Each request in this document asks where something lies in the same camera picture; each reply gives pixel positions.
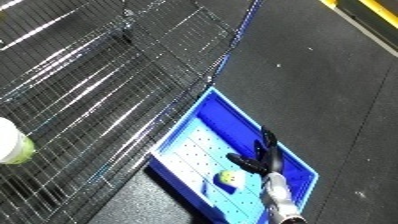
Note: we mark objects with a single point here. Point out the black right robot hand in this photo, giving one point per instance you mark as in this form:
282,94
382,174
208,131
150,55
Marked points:
271,160

